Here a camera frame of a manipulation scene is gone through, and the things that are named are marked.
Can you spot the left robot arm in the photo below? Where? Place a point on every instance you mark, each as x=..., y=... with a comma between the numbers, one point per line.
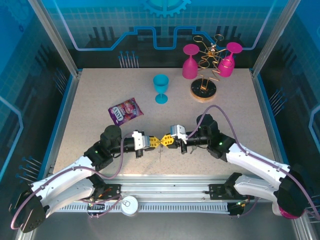
x=62, y=180

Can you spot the purple candy bag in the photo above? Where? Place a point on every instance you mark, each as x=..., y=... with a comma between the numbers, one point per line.
x=127, y=111

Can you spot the blue plastic goblet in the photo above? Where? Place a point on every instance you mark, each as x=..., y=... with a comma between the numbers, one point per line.
x=161, y=85

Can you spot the pink plastic goblet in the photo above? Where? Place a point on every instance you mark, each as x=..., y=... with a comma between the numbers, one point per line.
x=226, y=70
x=189, y=68

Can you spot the silver tin can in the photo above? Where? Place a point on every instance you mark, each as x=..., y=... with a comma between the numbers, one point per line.
x=129, y=205

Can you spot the pink and white cup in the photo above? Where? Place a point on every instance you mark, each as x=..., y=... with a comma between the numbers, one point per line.
x=287, y=215

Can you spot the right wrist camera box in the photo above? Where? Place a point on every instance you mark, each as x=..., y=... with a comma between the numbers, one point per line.
x=178, y=131

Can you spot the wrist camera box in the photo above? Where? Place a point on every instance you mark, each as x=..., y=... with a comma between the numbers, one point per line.
x=178, y=131
x=140, y=140

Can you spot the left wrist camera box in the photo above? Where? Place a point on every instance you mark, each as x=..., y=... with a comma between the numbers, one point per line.
x=140, y=140

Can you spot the aluminium front rail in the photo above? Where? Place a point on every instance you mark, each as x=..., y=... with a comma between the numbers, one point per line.
x=162, y=185

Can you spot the aluminium side rail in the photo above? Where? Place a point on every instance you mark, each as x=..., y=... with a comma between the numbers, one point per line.
x=268, y=120
x=65, y=120

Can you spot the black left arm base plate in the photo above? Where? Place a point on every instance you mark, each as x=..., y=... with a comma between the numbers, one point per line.
x=112, y=191

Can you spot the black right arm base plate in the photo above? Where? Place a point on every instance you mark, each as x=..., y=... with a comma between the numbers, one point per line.
x=216, y=191

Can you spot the aluminium frame post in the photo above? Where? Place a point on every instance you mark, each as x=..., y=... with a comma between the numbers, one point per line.
x=272, y=37
x=53, y=37

